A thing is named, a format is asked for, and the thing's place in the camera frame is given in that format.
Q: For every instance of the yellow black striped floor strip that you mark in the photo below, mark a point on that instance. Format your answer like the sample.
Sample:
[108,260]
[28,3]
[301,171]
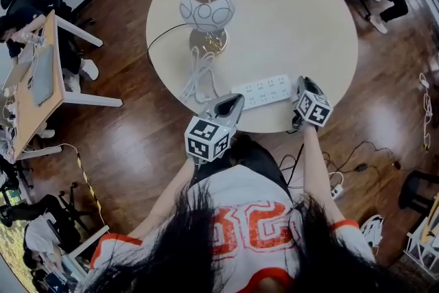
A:
[88,183]

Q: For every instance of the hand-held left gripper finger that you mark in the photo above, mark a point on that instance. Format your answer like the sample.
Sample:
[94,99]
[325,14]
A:
[237,116]
[212,107]

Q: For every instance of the white globe table lamp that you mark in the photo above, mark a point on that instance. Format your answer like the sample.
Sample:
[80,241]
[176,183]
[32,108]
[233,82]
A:
[205,8]

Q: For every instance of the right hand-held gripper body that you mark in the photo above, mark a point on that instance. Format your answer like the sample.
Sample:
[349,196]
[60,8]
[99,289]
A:
[313,109]

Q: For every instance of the silver open laptop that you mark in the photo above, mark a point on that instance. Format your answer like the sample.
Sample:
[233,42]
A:
[17,70]

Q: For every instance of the black frame chair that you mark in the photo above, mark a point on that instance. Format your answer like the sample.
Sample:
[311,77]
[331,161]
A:
[404,192]

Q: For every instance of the person's right forearm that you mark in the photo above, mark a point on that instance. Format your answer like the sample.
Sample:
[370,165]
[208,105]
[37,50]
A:
[315,164]

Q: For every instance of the light wood work table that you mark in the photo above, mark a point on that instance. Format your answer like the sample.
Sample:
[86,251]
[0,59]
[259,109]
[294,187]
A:
[31,120]

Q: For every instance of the person's black trousers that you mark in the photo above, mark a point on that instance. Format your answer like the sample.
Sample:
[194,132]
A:
[247,154]

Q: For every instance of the grey closed laptop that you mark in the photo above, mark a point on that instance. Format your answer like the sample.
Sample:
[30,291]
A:
[44,75]

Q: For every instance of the black office chair base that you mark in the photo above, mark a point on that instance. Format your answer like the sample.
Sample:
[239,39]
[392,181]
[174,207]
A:
[71,199]

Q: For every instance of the person's white orange jersey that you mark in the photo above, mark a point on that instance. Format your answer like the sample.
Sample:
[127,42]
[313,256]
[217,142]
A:
[247,188]

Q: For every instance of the small white floor power strip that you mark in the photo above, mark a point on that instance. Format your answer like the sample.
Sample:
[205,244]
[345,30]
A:
[337,191]

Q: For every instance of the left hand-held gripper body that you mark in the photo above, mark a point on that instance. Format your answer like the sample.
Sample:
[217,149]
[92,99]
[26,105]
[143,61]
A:
[205,137]

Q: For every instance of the white black bag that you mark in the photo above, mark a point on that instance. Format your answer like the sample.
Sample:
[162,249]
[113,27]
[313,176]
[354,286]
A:
[372,228]

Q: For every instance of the person's left forearm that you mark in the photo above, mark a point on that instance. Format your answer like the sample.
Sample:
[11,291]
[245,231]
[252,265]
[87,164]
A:
[164,199]

